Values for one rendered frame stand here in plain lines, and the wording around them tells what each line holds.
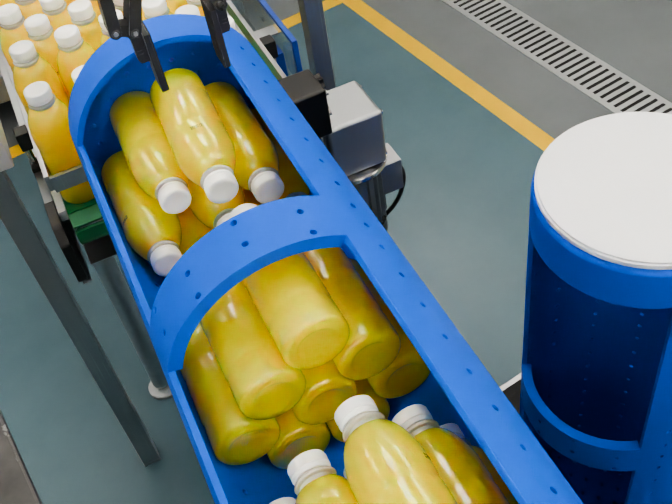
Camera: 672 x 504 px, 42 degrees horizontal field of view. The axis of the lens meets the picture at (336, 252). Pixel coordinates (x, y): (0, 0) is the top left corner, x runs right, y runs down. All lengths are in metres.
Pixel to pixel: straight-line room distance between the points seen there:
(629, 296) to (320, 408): 0.41
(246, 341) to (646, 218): 0.52
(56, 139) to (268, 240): 0.61
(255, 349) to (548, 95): 2.20
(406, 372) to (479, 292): 1.43
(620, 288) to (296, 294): 0.43
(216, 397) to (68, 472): 1.39
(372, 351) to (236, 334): 0.14
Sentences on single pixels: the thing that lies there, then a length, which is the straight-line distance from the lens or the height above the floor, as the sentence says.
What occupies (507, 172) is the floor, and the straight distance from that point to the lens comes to 2.69.
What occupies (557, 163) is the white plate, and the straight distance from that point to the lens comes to 1.18.
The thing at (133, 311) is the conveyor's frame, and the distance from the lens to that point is 2.06.
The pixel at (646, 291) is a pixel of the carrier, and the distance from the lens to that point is 1.11.
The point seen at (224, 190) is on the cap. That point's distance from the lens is 1.03.
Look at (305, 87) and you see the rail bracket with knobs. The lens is 1.40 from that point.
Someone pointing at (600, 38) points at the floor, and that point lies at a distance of 3.22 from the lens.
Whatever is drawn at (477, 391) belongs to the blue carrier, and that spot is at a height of 1.20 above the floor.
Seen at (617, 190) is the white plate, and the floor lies 1.04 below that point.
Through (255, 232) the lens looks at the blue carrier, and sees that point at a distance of 0.85.
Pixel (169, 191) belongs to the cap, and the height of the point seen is 1.13.
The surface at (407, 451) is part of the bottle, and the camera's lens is 0.74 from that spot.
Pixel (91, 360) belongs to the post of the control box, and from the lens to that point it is 1.88.
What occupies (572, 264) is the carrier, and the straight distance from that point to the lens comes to 1.11.
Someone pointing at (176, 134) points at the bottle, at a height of 1.18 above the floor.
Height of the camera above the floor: 1.83
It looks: 47 degrees down
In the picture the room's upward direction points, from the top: 11 degrees counter-clockwise
